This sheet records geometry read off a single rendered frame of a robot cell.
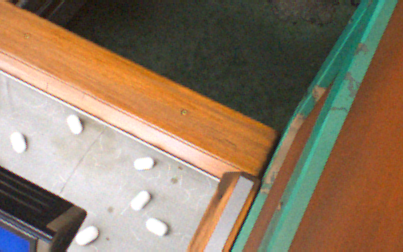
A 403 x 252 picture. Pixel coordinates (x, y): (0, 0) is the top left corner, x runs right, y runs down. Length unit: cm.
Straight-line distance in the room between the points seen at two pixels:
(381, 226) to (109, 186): 74
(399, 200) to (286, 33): 171
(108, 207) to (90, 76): 23
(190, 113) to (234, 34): 98
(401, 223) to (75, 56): 83
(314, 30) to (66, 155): 120
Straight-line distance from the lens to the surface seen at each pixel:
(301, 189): 35
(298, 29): 189
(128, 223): 87
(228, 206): 76
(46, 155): 92
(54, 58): 96
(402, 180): 18
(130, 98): 91
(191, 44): 181
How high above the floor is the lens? 160
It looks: 71 degrees down
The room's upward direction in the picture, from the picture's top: 6 degrees clockwise
